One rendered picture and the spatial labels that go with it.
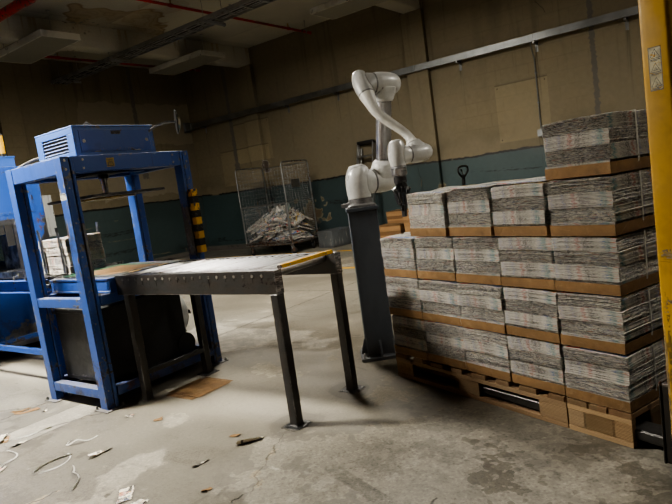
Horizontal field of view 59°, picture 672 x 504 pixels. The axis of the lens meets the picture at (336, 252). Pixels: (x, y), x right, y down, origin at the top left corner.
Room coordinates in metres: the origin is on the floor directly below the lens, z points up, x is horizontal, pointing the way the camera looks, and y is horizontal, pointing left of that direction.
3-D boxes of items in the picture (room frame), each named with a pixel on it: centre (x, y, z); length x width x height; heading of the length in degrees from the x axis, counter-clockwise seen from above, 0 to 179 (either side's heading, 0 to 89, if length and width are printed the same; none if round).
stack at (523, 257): (2.99, -0.73, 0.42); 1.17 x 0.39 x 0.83; 32
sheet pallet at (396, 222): (9.89, -1.36, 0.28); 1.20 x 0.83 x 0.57; 53
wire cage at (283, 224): (11.40, 1.01, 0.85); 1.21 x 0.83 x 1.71; 53
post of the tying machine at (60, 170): (3.53, 1.52, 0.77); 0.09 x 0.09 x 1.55; 53
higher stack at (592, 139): (2.38, -1.12, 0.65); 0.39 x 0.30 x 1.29; 122
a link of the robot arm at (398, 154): (3.47, -0.44, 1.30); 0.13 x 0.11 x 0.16; 116
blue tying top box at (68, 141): (4.05, 1.49, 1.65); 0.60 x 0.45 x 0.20; 143
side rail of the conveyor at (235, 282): (3.24, 0.83, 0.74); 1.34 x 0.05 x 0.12; 53
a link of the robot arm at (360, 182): (3.85, -0.21, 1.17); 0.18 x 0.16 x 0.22; 116
